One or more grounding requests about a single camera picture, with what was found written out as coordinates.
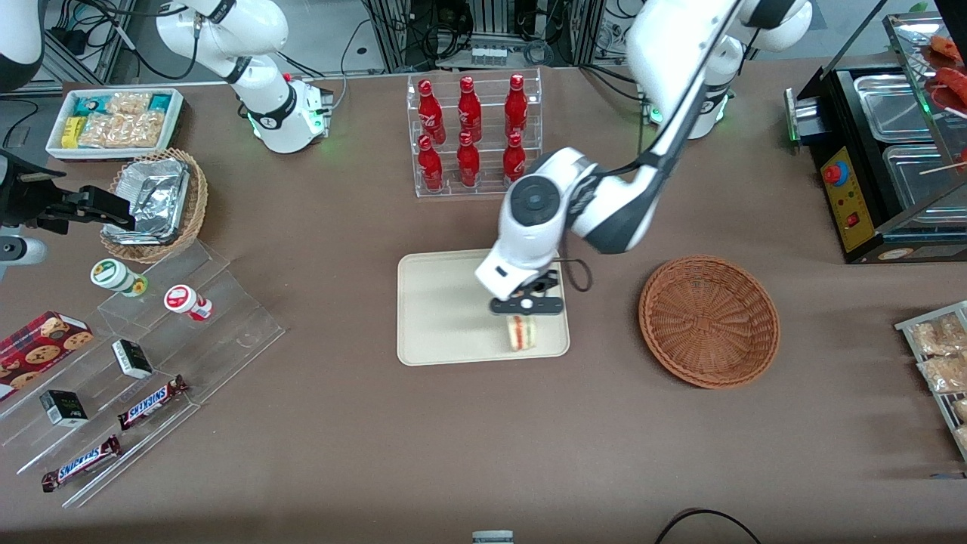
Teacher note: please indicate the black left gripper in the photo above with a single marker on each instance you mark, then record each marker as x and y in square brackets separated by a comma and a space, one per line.
[543, 284]

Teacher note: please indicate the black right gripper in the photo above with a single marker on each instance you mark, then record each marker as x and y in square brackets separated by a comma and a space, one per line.
[34, 202]

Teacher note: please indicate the triangular sandwich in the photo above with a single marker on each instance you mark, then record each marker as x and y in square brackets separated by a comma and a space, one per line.
[521, 334]

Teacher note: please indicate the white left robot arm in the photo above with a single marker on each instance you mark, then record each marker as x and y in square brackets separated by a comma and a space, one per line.
[604, 204]

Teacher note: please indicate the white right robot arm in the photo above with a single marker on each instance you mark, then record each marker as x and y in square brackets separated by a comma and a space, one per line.
[264, 113]

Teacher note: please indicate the aluminium foil tray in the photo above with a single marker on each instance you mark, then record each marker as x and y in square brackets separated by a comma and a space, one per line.
[159, 196]

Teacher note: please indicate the beige plastic serving tray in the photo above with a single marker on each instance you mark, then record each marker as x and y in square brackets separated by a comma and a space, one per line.
[446, 310]

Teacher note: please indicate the light tan wicker basket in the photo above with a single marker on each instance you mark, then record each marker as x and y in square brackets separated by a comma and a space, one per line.
[198, 204]

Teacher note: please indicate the dark brown wicker basket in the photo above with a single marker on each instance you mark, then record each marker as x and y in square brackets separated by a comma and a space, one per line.
[710, 321]

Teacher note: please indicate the green lid white cup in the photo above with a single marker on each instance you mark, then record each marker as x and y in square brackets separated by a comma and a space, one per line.
[113, 275]

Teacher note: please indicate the white rectangular snack bin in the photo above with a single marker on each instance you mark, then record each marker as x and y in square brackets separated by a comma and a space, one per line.
[54, 147]

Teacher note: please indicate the yellow snack packet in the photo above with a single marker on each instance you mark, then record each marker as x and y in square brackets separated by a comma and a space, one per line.
[71, 132]

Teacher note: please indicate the large clear cracker packet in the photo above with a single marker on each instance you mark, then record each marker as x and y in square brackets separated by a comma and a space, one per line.
[121, 130]

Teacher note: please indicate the teal snack packet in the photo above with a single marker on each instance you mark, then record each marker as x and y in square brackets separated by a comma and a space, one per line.
[161, 102]
[88, 106]

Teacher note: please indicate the small clear cracker packet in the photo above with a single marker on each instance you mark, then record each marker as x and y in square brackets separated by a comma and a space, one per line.
[127, 103]

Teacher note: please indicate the red lid white cup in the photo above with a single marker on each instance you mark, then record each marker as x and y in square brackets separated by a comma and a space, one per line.
[181, 298]

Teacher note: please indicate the red tartan cookie box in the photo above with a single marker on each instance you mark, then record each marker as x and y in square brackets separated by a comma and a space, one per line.
[41, 351]

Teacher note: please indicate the red cola bottle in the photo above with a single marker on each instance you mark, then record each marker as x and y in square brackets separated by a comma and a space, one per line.
[431, 113]
[514, 159]
[430, 168]
[468, 165]
[516, 109]
[470, 113]

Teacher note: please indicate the small black carton box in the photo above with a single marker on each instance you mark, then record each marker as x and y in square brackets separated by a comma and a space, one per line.
[132, 359]
[64, 408]

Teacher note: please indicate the clear acrylic step stand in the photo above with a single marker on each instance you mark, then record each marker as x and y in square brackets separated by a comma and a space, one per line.
[227, 332]

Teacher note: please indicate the Snickers chocolate bar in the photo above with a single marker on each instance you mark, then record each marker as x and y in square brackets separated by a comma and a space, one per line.
[151, 404]
[81, 462]

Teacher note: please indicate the clear acrylic bottle rack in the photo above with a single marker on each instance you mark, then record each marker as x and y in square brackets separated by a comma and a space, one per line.
[492, 106]

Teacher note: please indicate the small grey white device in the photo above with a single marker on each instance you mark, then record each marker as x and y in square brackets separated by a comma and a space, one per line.
[492, 537]

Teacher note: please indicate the white power strip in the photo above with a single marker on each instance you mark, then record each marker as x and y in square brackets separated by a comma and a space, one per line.
[489, 57]

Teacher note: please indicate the black food warmer machine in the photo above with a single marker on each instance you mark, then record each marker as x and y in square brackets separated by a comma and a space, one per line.
[850, 204]

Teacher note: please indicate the steel warmer pan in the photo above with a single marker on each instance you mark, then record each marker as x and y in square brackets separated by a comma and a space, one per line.
[891, 106]
[918, 177]

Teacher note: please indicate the clear fried snack packet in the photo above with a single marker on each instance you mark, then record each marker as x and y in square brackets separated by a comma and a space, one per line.
[940, 336]
[961, 409]
[963, 437]
[948, 374]

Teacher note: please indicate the red sausage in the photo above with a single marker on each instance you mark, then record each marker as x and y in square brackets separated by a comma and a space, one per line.
[946, 47]
[956, 79]

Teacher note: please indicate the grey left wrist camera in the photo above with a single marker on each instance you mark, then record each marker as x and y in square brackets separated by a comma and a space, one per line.
[500, 278]

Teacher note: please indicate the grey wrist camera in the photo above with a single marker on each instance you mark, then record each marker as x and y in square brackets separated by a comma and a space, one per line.
[500, 278]
[21, 250]

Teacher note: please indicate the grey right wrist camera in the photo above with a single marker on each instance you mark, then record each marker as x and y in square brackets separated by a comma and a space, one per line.
[21, 250]

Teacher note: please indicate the aluminium profile post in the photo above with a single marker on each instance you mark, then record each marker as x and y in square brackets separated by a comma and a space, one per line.
[117, 38]

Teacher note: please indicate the aluminium frame rack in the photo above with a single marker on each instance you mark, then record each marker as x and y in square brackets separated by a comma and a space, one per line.
[393, 38]

